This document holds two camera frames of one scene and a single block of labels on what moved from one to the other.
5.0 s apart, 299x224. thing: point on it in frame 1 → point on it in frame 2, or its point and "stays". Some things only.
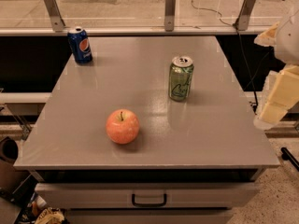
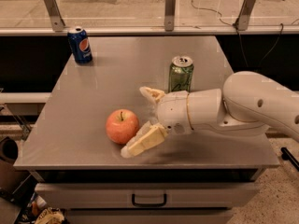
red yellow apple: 122,126 stays
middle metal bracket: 169,10 stays
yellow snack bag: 50,216 stays
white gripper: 288,42 → 173,112
